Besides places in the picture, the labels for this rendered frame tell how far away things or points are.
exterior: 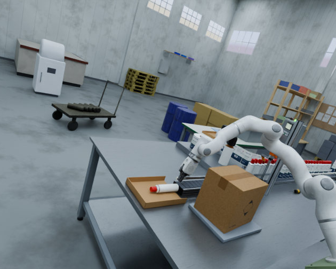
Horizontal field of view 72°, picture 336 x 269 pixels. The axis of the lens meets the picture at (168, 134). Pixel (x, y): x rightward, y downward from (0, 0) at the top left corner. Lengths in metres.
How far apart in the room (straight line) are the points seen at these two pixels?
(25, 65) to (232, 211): 7.63
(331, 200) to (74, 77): 7.91
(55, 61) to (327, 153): 9.26
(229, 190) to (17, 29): 10.06
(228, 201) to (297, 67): 11.05
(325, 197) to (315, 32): 11.14
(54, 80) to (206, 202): 5.59
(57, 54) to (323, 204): 6.07
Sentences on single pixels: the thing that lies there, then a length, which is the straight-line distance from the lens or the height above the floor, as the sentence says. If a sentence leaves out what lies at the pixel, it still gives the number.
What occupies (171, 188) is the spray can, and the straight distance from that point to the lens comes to 1.51.
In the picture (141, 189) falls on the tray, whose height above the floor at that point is 0.83.
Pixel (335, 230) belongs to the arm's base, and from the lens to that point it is 1.54.
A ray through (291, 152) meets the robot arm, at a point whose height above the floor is 1.33.
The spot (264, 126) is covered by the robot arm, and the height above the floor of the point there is 1.42.
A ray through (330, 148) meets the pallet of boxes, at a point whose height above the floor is 0.60.
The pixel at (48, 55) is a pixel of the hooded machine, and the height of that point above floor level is 0.96.
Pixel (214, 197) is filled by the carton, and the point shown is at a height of 0.99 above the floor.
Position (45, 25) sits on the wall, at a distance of 10.74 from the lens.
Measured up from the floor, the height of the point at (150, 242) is 0.22.
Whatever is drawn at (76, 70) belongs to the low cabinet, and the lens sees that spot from 8.46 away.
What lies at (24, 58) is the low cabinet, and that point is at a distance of 8.24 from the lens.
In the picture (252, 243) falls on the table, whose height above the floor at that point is 0.83.
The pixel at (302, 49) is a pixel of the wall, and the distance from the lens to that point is 12.33.
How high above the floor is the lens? 1.58
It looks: 16 degrees down
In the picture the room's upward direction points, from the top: 18 degrees clockwise
